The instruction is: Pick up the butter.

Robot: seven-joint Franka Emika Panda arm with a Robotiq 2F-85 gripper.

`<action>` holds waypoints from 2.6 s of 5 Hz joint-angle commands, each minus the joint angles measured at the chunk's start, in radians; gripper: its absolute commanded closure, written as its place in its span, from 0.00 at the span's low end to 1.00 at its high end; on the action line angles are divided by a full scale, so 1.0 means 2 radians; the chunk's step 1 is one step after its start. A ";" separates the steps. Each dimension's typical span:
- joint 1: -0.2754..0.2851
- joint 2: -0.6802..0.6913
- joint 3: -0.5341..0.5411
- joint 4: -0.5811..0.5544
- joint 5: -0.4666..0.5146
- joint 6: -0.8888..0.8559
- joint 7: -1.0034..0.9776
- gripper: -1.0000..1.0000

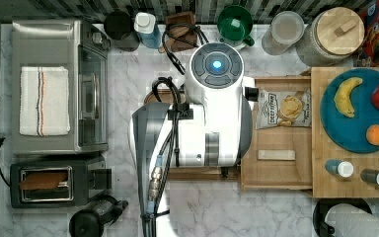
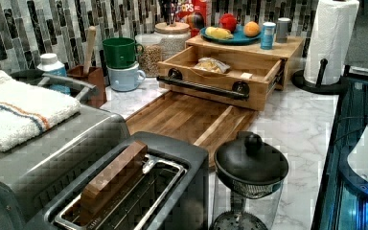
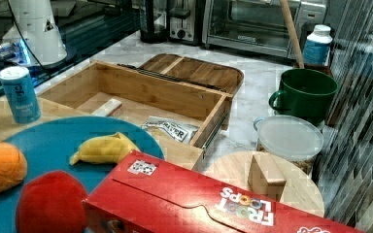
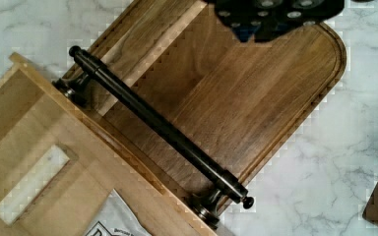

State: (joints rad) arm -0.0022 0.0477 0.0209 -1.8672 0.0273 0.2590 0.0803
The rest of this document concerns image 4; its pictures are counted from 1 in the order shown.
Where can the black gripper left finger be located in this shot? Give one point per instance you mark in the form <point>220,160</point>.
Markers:
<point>245,18</point>

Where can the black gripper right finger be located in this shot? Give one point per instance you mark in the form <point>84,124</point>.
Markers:
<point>279,17</point>

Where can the dark walnut cutting board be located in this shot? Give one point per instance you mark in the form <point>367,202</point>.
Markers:
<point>237,101</point>

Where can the light wooden drawer box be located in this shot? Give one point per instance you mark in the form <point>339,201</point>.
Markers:
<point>59,163</point>

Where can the black metal drawer handle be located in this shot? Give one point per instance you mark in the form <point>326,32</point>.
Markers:
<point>225,183</point>

